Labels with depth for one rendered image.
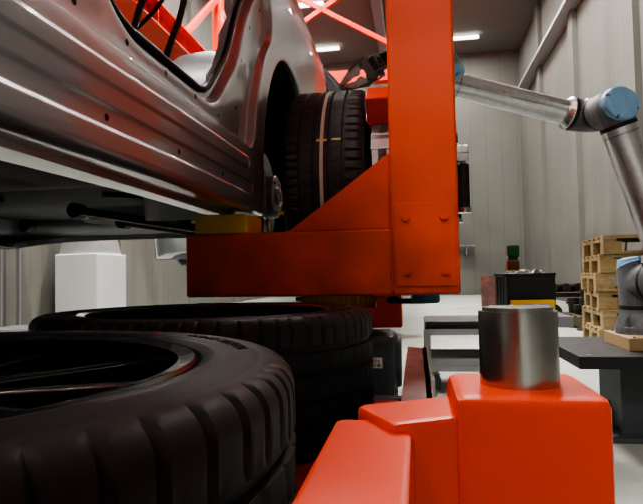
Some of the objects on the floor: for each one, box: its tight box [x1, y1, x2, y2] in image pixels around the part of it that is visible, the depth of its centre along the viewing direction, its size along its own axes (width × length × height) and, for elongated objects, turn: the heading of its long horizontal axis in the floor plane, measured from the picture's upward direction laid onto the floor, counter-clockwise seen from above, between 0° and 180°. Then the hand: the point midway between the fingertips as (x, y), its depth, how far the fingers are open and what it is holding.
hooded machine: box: [55, 240, 126, 312], centre depth 690 cm, size 64×57×126 cm
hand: (342, 86), depth 192 cm, fingers closed
